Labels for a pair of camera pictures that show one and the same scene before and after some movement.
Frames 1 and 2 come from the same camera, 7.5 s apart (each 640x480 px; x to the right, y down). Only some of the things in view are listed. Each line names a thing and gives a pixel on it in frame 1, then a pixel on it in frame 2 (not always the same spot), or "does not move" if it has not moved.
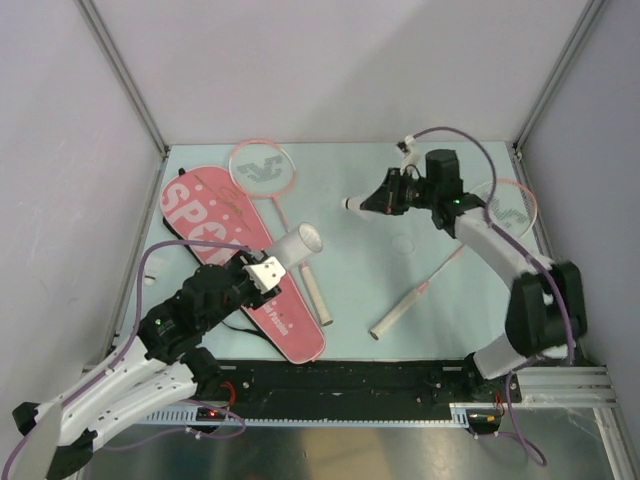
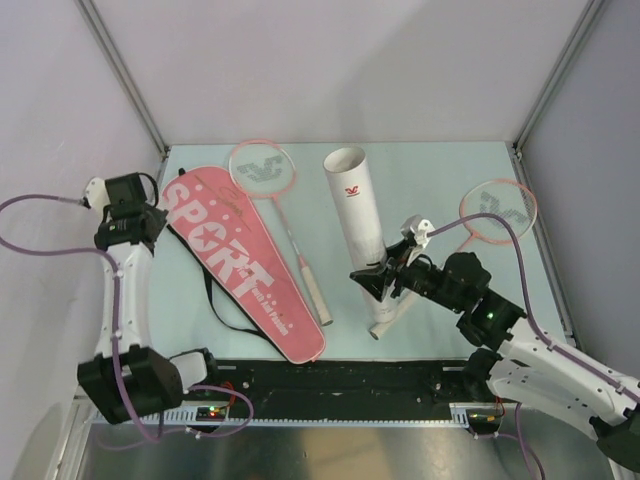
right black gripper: x=386 y=198 to x=401 y=252
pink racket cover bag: x=208 y=220 does not move
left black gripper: x=245 y=257 to x=160 y=216
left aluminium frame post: x=117 y=62 does not move
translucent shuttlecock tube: x=296 y=245 to x=350 y=180
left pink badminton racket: x=266 y=169 does not move
